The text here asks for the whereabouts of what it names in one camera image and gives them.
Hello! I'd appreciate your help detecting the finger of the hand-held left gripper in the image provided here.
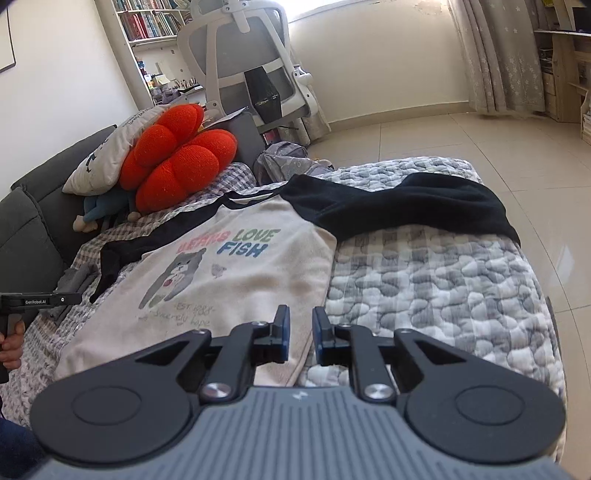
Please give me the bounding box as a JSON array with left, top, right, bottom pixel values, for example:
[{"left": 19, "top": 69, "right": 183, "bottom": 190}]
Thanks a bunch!
[{"left": 54, "top": 288, "right": 83, "bottom": 308}]

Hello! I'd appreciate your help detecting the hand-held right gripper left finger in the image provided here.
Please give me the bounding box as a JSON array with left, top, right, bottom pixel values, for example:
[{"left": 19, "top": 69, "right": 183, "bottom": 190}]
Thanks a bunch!
[{"left": 133, "top": 305, "right": 291, "bottom": 402}]

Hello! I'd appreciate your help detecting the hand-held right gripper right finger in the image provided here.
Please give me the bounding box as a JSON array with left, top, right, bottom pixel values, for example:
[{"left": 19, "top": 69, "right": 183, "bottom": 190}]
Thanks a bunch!
[{"left": 312, "top": 305, "right": 468, "bottom": 402}]

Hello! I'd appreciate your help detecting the cream sweatshirt with black sleeves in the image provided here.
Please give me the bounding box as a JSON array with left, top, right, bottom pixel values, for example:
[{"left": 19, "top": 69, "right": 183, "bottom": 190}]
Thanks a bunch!
[{"left": 90, "top": 174, "right": 522, "bottom": 389}]

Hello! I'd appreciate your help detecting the person's left hand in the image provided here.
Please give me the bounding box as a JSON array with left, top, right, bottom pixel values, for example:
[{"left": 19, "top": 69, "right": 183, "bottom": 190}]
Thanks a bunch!
[{"left": 0, "top": 320, "right": 27, "bottom": 371}]

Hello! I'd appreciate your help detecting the dark grey sofa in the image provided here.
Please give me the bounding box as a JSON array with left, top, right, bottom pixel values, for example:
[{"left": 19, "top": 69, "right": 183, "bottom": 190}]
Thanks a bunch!
[{"left": 0, "top": 113, "right": 267, "bottom": 305}]

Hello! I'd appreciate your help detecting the small-check grey bed sheet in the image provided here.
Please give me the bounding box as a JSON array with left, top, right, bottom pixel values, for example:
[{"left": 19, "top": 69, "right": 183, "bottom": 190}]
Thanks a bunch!
[{"left": 9, "top": 161, "right": 257, "bottom": 425}]

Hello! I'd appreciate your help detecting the blue plush toy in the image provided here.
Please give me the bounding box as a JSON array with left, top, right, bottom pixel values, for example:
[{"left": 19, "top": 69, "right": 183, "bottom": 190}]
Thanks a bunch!
[{"left": 73, "top": 187, "right": 145, "bottom": 233}]

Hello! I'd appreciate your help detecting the grey checked quilted blanket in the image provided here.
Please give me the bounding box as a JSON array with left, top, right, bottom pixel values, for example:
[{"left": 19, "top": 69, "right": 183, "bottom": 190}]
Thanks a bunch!
[{"left": 295, "top": 157, "right": 568, "bottom": 407}]

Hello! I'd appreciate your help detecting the white pillow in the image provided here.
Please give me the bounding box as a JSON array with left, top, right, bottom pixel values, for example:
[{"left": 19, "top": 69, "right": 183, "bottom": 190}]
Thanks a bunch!
[{"left": 62, "top": 105, "right": 169, "bottom": 195}]

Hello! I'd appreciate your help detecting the person's dark blue clothing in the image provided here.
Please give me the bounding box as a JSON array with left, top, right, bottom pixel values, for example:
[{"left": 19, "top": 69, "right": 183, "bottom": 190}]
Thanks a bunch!
[{"left": 0, "top": 416, "right": 45, "bottom": 480}]

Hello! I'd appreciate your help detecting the red flower cushion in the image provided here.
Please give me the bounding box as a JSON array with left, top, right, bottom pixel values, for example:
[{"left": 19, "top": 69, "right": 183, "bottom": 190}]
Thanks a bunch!
[{"left": 120, "top": 104, "right": 239, "bottom": 214}]

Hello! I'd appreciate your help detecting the grey patterned backpack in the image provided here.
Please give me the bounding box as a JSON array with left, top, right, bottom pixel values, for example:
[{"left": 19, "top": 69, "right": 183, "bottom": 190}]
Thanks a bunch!
[{"left": 254, "top": 142, "right": 334, "bottom": 186}]

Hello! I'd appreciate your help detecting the grey paper sheet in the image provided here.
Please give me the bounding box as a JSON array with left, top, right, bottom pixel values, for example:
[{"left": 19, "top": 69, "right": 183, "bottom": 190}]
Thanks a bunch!
[{"left": 205, "top": 107, "right": 248, "bottom": 127}]

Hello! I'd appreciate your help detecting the black framed whiteboard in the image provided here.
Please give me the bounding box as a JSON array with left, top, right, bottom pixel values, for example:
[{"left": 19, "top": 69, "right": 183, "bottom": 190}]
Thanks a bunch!
[{"left": 0, "top": 28, "right": 17, "bottom": 73}]

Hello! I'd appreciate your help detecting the white bookshelf with books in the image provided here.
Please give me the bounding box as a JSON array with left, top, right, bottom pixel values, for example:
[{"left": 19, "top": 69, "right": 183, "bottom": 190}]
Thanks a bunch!
[{"left": 111, "top": 0, "right": 205, "bottom": 108}]

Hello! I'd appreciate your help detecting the white mesh office chair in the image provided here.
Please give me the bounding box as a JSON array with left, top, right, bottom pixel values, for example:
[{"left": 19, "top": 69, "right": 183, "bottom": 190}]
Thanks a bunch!
[{"left": 177, "top": 0, "right": 331, "bottom": 136}]

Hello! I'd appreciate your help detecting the grey star-patterned curtain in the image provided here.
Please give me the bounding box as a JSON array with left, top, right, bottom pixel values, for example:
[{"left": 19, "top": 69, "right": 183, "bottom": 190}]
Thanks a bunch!
[{"left": 455, "top": 0, "right": 548, "bottom": 117}]

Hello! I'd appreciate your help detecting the light wooden desk unit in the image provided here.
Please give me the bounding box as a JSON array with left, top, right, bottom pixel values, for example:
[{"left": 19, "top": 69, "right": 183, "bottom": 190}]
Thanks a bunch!
[{"left": 533, "top": 0, "right": 591, "bottom": 123}]

